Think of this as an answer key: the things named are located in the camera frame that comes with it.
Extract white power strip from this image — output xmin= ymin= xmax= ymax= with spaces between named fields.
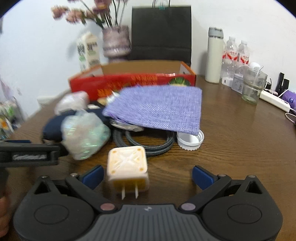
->
xmin=260 ymin=90 xmax=291 ymax=112

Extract white charger plug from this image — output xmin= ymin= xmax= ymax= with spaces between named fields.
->
xmin=107 ymin=146 xmax=149 ymax=200

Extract pink flowers bunch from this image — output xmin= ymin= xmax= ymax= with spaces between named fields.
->
xmin=51 ymin=0 xmax=130 ymax=29

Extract wooden desktop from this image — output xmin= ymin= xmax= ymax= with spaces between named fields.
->
xmin=0 ymin=75 xmax=296 ymax=241

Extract navy blue pouch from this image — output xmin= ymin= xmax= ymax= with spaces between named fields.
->
xmin=42 ymin=108 xmax=112 ymax=142

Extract small white patterned box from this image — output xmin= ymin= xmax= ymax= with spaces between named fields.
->
xmin=231 ymin=73 xmax=245 ymax=94

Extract white milk carton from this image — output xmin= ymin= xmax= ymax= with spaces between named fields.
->
xmin=76 ymin=31 xmax=101 ymax=71

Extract purple woven cloth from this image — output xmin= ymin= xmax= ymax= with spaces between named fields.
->
xmin=102 ymin=85 xmax=203 ymax=136

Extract purple soft pack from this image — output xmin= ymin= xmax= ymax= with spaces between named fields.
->
xmin=283 ymin=90 xmax=296 ymax=110

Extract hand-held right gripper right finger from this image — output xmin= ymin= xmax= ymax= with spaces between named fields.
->
xmin=177 ymin=165 xmax=264 ymax=214

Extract mottled purple vase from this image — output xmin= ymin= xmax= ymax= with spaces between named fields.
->
xmin=102 ymin=25 xmax=130 ymax=57

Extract person's left hand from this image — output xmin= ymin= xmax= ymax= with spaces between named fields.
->
xmin=0 ymin=197 xmax=11 ymax=237

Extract blurred colourful packets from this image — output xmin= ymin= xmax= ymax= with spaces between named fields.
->
xmin=0 ymin=95 xmax=24 ymax=138

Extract clear plastic bag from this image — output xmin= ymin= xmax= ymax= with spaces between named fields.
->
xmin=61 ymin=110 xmax=111 ymax=161

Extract clear water bottle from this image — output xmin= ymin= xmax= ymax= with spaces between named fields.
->
xmin=221 ymin=36 xmax=239 ymax=78
xmin=238 ymin=40 xmax=251 ymax=66

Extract white thermos bottle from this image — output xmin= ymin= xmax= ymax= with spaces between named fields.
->
xmin=205 ymin=27 xmax=225 ymax=84

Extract grey braided cable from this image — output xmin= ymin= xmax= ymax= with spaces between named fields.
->
xmin=113 ymin=128 xmax=174 ymax=158

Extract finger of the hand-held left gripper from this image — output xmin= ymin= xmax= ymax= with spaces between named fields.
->
xmin=0 ymin=139 xmax=31 ymax=144
xmin=57 ymin=145 xmax=69 ymax=160

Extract small white charger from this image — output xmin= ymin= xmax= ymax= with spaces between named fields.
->
xmin=221 ymin=77 xmax=234 ymax=88

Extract white soft bundle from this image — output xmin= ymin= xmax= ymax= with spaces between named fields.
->
xmin=54 ymin=91 xmax=90 ymax=115

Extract white bottle lid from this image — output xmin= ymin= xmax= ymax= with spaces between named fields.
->
xmin=176 ymin=129 xmax=205 ymax=151

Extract red cardboard box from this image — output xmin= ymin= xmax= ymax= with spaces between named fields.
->
xmin=68 ymin=60 xmax=197 ymax=102

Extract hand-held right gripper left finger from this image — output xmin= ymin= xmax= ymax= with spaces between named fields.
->
xmin=32 ymin=165 xmax=116 ymax=214

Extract black paper bag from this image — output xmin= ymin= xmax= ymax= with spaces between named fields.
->
xmin=128 ymin=6 xmax=192 ymax=67

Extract clear glass cup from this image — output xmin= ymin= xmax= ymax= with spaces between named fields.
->
xmin=241 ymin=67 xmax=268 ymax=105

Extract white cable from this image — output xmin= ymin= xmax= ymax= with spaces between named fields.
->
xmin=285 ymin=112 xmax=296 ymax=126

